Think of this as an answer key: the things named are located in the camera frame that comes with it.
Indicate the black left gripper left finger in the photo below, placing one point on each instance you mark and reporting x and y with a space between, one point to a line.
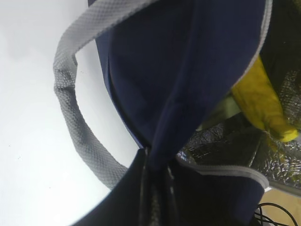
128 203

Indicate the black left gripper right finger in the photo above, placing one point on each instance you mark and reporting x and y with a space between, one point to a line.
208 195

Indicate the green lidded lunch box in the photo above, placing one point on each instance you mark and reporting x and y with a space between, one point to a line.
225 109

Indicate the yellow banana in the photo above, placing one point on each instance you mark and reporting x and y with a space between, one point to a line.
260 104

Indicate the navy blue lunch bag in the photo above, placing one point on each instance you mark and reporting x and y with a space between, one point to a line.
166 65

